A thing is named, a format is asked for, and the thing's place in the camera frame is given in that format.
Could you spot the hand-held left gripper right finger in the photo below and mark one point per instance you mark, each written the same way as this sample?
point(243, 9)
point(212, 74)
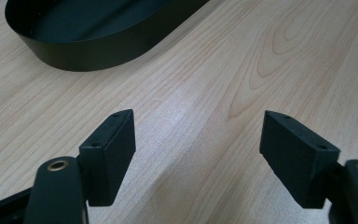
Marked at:
point(298, 161)

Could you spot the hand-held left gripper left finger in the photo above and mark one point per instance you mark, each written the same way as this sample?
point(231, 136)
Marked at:
point(112, 161)

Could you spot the black oval tray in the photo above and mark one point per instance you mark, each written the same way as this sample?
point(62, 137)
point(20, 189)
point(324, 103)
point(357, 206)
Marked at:
point(90, 46)

